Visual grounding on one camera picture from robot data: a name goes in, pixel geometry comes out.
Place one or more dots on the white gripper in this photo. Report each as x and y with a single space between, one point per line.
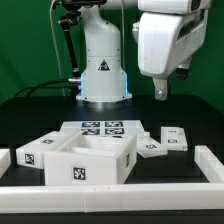
165 40

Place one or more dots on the white cabinet door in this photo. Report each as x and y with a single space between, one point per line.
147 147
174 138

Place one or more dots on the white cabinet body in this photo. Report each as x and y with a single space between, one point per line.
91 160

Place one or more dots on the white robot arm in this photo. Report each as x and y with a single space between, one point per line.
103 80

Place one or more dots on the white cabinet top block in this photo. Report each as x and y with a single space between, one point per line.
32 153

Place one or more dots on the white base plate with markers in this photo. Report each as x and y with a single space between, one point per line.
104 128

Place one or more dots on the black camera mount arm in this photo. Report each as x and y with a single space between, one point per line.
72 17

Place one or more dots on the white U-shaped obstacle frame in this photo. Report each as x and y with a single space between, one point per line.
124 197

